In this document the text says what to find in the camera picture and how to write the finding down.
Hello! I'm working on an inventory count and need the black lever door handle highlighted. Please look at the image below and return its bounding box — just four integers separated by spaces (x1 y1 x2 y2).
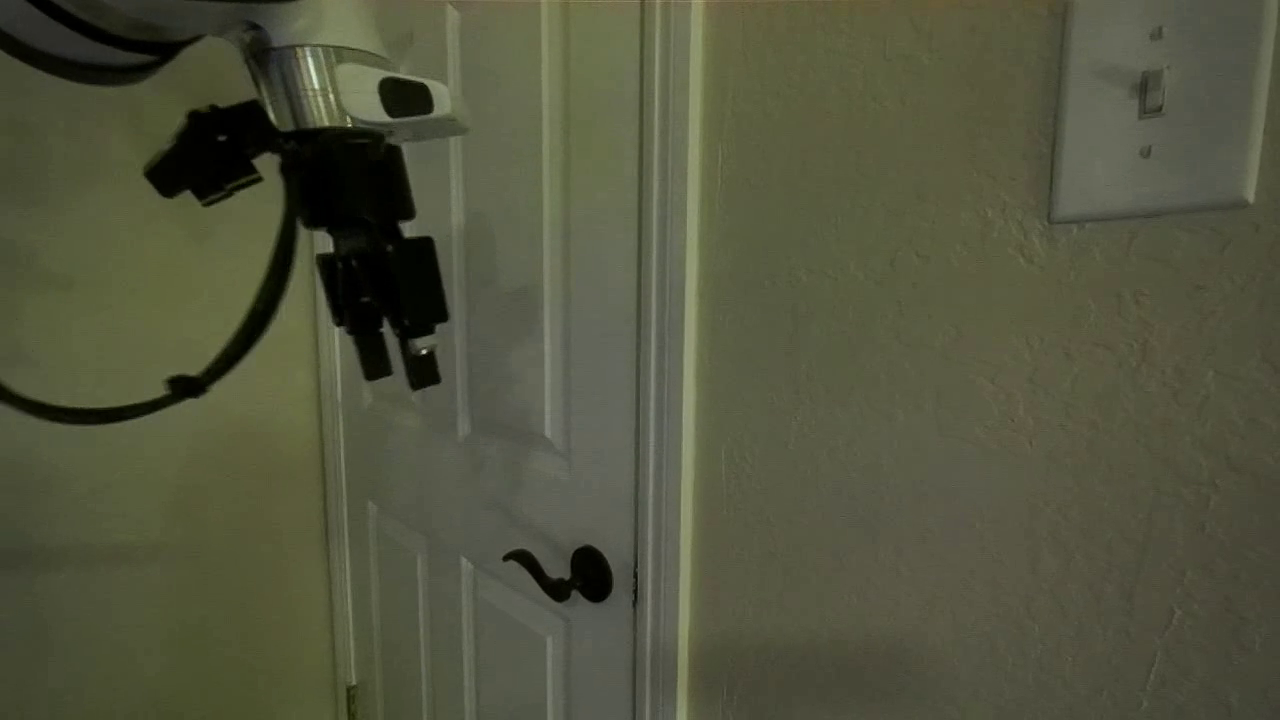
500 539 619 607

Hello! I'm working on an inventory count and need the white panel door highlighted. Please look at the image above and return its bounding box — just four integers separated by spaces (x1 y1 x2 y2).
312 0 649 720

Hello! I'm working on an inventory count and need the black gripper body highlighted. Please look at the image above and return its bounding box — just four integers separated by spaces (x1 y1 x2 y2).
274 122 456 340

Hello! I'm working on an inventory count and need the white light switch plate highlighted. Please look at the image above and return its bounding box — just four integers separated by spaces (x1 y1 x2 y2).
1048 0 1280 228

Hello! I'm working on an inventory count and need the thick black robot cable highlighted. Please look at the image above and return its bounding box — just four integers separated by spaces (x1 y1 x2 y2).
0 167 302 433

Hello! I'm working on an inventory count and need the white door frame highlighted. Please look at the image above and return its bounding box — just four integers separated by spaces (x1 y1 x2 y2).
630 0 709 720

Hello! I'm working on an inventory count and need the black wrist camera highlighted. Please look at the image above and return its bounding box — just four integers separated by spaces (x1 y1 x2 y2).
138 97 284 212

